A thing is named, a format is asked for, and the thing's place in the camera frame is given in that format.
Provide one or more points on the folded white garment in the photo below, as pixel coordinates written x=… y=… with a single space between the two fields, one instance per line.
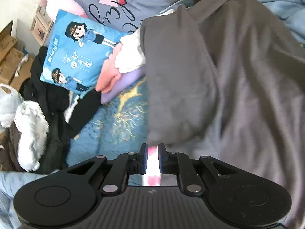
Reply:
x=128 y=54

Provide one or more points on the folded purple garment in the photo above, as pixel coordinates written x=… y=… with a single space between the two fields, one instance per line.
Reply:
x=126 y=80

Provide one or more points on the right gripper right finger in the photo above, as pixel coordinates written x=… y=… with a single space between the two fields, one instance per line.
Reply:
x=180 y=164

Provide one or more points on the framed picture on wall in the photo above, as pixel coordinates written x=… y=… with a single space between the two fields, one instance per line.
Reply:
x=38 y=31

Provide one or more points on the cardboard boxes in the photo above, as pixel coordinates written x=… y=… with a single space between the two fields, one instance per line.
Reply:
x=15 y=64

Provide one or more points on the white fluffy garment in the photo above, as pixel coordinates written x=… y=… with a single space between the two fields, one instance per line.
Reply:
x=31 y=124

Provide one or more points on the blue floral quilted blanket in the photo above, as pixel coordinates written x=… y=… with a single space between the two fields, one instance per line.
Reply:
x=118 y=127

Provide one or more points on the folded coral pink garment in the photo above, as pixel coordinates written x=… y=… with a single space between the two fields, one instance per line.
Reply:
x=109 y=74

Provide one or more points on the blue cartoon police cushion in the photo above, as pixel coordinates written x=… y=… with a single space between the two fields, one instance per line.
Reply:
x=77 y=49

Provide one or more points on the black clothes pile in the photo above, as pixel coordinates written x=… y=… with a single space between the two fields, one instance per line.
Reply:
x=65 y=113

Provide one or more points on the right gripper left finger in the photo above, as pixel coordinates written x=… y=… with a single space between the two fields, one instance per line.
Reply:
x=118 y=171

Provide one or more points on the grey garment with pink cuffs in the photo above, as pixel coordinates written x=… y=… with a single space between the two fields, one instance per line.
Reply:
x=226 y=79

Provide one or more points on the light blue garment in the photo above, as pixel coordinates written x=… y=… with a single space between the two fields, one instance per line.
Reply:
x=291 y=13

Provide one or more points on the large pink plush toy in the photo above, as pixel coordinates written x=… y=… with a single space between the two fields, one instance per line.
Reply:
x=62 y=2

